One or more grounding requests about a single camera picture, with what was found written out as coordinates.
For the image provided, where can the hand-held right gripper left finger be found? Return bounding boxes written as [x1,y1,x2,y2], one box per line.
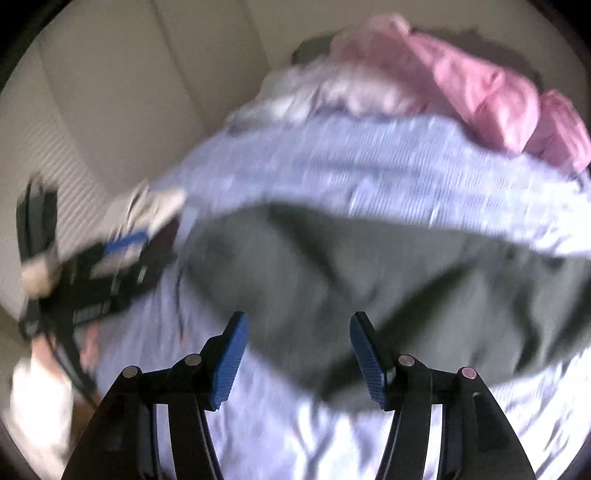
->
[61,311,250,480]

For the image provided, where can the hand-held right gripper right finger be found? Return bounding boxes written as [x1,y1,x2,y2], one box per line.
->
[349,311,537,480]

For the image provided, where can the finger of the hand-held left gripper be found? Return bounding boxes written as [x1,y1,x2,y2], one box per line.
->
[88,228,178,301]

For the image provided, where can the dark grey pants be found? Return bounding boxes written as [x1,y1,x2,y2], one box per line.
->
[178,202,591,403]

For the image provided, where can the person's left hand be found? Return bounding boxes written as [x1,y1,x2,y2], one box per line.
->
[21,255,63,298]

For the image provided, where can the beige padded headboard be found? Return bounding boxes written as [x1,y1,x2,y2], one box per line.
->
[0,0,333,342]

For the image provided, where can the blue striped bed sheet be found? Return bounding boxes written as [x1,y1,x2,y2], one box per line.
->
[81,113,591,480]

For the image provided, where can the pink blanket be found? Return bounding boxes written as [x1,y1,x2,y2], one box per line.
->
[330,13,591,174]

